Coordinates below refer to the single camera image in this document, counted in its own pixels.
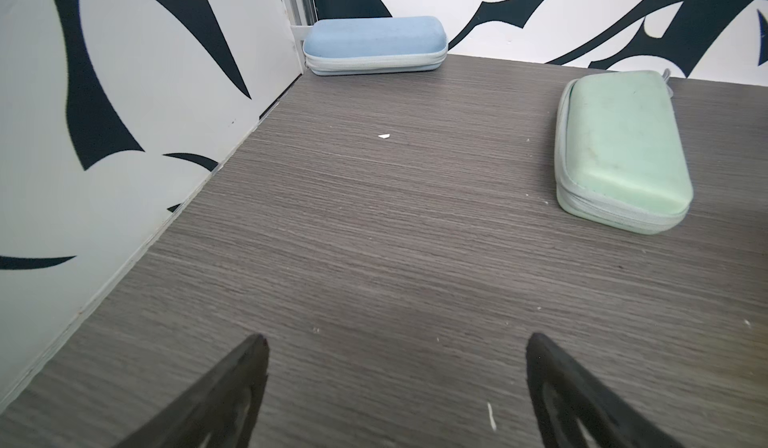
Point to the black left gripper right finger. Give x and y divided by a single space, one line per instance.
569 401

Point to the green zippered case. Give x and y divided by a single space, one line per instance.
618 155

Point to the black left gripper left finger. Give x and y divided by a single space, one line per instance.
219 410

